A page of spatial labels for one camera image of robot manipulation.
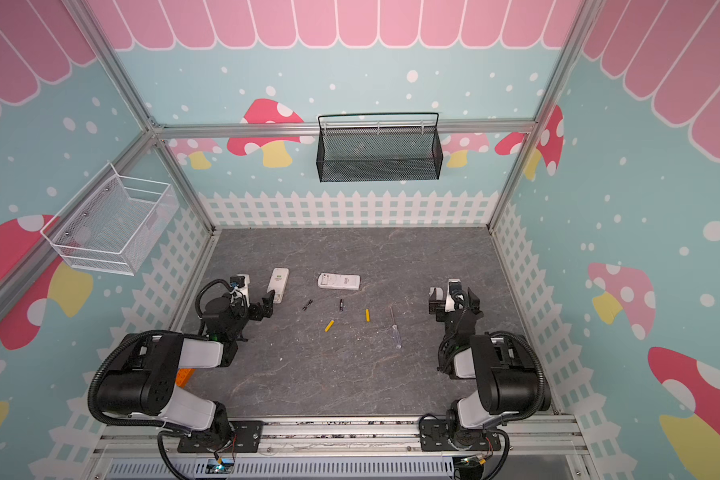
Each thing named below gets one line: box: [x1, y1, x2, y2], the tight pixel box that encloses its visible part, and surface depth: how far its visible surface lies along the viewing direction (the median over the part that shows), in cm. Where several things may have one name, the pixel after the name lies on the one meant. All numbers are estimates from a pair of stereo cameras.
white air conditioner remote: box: [318, 272, 361, 290], surface depth 105 cm
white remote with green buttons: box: [267, 268, 290, 304], surface depth 105 cm
